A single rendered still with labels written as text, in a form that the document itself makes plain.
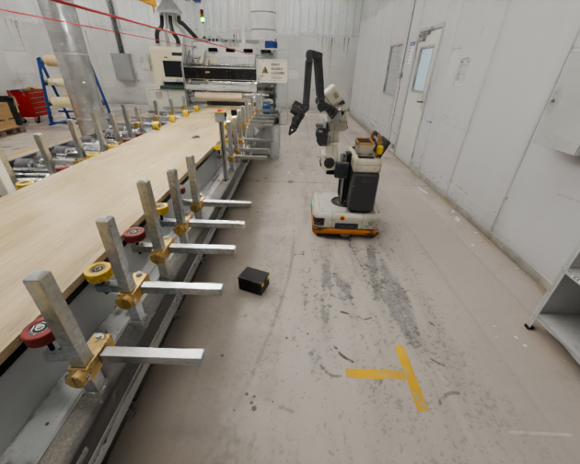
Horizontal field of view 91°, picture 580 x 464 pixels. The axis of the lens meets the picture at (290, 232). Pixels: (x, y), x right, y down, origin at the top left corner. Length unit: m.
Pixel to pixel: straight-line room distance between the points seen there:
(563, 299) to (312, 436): 1.82
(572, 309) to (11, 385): 2.85
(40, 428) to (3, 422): 0.09
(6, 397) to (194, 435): 0.84
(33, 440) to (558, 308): 2.71
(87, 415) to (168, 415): 0.79
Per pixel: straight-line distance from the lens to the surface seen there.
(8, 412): 1.17
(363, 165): 2.70
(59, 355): 1.05
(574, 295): 2.62
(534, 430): 2.08
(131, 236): 1.31
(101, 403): 1.05
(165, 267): 1.31
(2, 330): 1.08
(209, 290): 1.04
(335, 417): 1.71
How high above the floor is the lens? 1.51
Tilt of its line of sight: 30 degrees down
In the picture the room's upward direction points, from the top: 2 degrees clockwise
